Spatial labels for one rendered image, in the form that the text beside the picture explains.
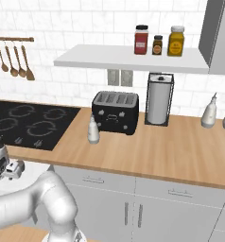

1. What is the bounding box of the grey wall cabinet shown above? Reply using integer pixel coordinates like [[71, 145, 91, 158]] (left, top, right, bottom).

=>
[[198, 0, 225, 77]]

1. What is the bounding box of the open white drawer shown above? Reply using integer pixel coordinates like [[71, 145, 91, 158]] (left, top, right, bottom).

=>
[[0, 160, 56, 198]]

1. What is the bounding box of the grey wall outlet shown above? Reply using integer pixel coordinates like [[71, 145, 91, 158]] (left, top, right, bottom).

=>
[[107, 69, 120, 87], [120, 69, 134, 88]]

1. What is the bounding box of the yellow spice jar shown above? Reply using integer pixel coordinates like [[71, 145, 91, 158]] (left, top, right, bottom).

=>
[[166, 26, 185, 58]]

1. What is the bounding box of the narrow drawer's grey handle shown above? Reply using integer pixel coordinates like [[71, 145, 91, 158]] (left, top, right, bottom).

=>
[[81, 176, 105, 185]]

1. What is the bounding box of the grey cupboard door handle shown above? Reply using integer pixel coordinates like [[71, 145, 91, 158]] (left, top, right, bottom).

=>
[[137, 203, 145, 229], [124, 201, 130, 227]]

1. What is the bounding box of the long wooden hanging spoon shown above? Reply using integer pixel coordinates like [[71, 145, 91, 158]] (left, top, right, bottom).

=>
[[4, 41, 20, 78], [12, 41, 26, 78]]

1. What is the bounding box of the small wooden hanging spoon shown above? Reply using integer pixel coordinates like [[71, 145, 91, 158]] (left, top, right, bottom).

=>
[[0, 41, 10, 73]]

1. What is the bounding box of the black toaster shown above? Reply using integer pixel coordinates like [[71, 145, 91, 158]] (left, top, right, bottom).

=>
[[91, 90, 140, 137]]

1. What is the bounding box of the grey cupboard door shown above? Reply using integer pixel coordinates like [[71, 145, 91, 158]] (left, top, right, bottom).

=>
[[130, 193, 225, 242], [65, 183, 136, 242]]

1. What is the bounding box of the black wire towel holder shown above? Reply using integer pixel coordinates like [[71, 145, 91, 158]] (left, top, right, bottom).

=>
[[144, 72, 176, 128]]

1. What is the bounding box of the small brown spice jar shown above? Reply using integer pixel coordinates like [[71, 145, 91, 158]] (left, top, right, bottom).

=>
[[151, 34, 164, 57]]

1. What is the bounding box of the wooden utensil rail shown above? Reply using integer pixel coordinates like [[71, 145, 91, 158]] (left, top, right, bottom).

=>
[[0, 35, 35, 43]]

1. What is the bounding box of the wooden hanging spatula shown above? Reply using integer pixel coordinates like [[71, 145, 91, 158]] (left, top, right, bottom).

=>
[[20, 41, 36, 81]]

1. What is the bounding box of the narrow grey drawer front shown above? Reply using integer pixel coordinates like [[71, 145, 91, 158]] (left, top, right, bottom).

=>
[[53, 164, 137, 194]]

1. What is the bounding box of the wide drawer's grey handle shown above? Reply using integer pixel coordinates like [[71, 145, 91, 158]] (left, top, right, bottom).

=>
[[167, 188, 195, 199]]

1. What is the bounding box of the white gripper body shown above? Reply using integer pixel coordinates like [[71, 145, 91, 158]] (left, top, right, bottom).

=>
[[4, 160, 26, 182]]

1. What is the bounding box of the black hob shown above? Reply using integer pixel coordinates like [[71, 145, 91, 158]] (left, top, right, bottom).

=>
[[0, 99, 82, 152]]

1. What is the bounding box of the white paper towel roll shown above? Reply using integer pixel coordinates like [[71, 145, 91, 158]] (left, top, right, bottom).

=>
[[147, 75, 171, 125]]

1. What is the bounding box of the tall white bottle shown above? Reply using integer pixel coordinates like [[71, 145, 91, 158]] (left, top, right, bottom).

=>
[[200, 92, 218, 130]]

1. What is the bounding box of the red spice jar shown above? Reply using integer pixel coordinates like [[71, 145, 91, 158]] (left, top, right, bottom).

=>
[[133, 25, 149, 56]]

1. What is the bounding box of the small white bottle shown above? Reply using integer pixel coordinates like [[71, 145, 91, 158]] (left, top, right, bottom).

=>
[[87, 113, 101, 146]]

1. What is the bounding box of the white wall shelf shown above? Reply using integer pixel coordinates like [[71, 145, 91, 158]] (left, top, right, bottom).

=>
[[53, 43, 210, 76]]

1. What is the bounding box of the wide grey drawer front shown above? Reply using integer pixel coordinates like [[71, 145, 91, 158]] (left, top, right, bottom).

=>
[[134, 177, 225, 209]]

